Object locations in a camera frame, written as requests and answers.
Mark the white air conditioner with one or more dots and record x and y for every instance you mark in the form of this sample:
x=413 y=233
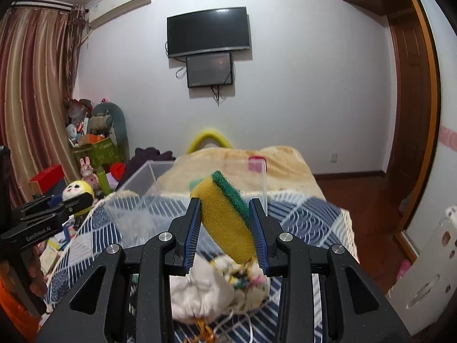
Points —
x=106 y=10

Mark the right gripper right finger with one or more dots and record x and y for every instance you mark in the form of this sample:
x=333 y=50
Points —
x=265 y=231

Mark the brown wooden door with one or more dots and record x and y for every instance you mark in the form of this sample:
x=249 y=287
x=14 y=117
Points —
x=417 y=107

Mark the large wall television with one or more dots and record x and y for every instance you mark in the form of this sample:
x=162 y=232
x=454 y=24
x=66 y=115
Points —
x=208 y=31

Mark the yellow egg plush toy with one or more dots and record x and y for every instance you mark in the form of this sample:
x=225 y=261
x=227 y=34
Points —
x=76 y=189

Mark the green cardboard box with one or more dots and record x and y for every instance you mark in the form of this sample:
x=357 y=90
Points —
x=101 y=153

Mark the white drawstring pouch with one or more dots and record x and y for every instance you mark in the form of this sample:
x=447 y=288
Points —
x=202 y=294

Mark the dark purple clothes pile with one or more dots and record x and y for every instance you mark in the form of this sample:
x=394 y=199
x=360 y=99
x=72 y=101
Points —
x=141 y=157

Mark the grey green plush toy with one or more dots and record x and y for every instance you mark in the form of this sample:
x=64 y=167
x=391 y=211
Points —
x=108 y=118

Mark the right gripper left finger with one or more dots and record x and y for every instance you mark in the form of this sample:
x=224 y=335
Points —
x=185 y=231

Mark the clear plastic storage box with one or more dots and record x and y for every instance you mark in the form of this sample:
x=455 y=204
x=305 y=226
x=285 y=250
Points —
x=141 y=209

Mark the left hand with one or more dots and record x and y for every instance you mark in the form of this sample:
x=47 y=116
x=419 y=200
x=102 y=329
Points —
x=38 y=284

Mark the red box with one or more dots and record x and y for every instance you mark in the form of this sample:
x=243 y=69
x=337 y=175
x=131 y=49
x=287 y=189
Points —
x=45 y=180

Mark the pink rabbit doll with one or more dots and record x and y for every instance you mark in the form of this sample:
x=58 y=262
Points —
x=88 y=174

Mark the small wall monitor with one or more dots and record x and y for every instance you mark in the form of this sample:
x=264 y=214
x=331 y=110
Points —
x=209 y=70

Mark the wall power socket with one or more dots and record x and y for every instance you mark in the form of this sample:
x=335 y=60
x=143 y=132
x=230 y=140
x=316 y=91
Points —
x=333 y=158

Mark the floral fabric bag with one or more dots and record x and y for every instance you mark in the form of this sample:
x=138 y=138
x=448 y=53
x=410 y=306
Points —
x=251 y=286

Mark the red cloth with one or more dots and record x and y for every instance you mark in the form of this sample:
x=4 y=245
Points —
x=117 y=170

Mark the striped brown curtain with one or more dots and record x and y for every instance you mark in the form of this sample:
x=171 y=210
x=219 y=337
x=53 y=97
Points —
x=39 y=57

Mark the white panel with holes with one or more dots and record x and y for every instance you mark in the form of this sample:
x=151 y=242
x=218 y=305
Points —
x=420 y=296

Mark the yellow curved pillow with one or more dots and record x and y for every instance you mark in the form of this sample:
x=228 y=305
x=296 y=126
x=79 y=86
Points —
x=208 y=135

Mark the green bottle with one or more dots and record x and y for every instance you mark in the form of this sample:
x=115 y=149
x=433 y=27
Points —
x=103 y=181

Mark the white wardrobe sliding door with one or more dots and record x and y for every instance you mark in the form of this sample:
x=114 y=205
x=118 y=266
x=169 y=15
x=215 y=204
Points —
x=440 y=191

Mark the yellow green sponge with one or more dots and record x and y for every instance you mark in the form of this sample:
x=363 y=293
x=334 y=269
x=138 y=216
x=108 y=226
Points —
x=225 y=216

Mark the beige plush blanket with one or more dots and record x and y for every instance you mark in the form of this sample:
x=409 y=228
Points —
x=270 y=170

